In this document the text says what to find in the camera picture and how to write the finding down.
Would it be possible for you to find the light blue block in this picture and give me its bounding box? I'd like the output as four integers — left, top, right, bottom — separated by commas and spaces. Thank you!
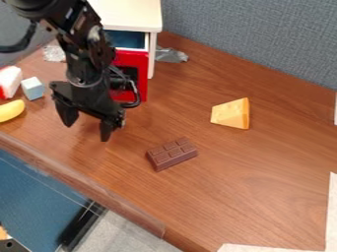
20, 76, 46, 101

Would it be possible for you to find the red and white toy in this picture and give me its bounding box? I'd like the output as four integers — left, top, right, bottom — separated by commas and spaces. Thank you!
0, 65, 25, 100

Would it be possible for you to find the cabinet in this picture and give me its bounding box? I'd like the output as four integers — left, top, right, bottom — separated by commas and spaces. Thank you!
85, 0, 164, 80

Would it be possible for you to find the silver foil piece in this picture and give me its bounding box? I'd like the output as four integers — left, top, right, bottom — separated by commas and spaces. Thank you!
40, 39, 68, 63

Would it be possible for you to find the yellow toy cheese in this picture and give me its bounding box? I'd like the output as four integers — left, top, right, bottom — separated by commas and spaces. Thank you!
209, 96, 252, 130

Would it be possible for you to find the yellow toy banana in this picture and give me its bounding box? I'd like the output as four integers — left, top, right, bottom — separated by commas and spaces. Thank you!
0, 98, 27, 124

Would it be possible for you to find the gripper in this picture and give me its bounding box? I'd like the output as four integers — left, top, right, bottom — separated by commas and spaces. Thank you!
48, 73, 128, 143

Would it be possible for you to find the drawer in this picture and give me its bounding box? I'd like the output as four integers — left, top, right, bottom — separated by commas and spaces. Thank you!
103, 30, 151, 103

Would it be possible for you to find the brown toy chocolate bar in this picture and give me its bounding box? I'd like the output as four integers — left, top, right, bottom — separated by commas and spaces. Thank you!
144, 136, 199, 173

